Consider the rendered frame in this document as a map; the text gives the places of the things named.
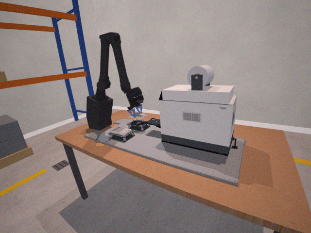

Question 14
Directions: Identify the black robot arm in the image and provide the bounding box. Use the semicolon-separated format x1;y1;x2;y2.
92;32;144;106

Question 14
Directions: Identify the white cylinder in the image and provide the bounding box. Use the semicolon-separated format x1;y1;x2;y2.
187;65;214;86

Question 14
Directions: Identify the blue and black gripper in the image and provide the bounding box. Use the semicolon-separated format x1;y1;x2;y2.
127;99;142;118

